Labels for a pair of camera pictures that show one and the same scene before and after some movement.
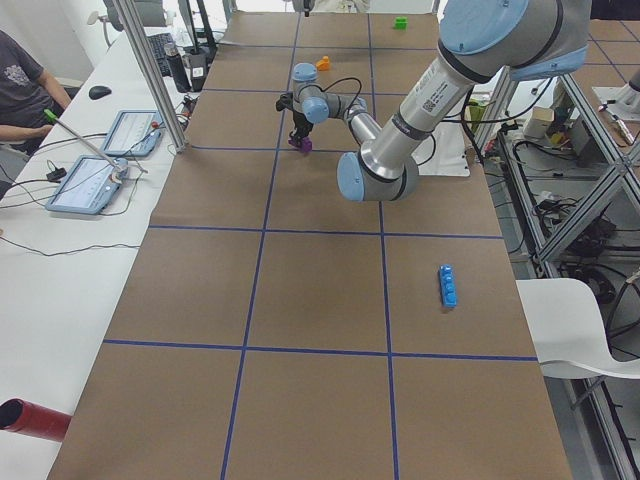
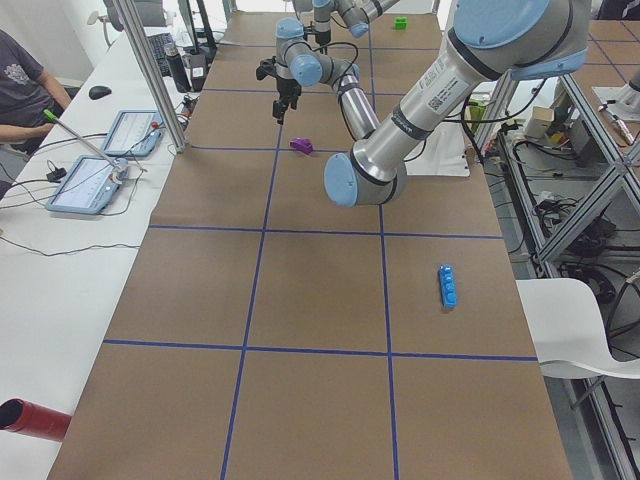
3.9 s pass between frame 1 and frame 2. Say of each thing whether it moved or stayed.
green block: stayed
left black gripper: moved
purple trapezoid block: stayed
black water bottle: stayed
